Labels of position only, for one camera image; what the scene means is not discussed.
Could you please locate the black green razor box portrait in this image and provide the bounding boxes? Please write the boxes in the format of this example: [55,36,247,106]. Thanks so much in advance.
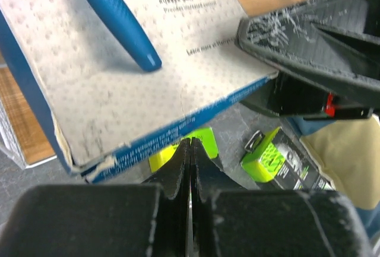
[240,127,335,191]

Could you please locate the black green Gillette razor box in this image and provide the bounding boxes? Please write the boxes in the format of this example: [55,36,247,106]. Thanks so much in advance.
[148,127,223,173]

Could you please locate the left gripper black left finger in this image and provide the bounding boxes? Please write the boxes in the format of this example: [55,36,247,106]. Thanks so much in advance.
[1,148,190,256]

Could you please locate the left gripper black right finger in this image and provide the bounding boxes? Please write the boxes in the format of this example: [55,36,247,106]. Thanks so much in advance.
[190,138,373,256]

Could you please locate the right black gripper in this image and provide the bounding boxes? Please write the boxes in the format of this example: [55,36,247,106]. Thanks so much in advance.
[236,0,379,120]

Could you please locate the Harry's razor box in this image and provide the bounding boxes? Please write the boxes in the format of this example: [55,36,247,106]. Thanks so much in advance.
[1,0,276,183]

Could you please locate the blue beige checkered pillow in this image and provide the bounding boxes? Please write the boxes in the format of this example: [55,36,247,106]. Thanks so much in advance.
[288,115,379,238]

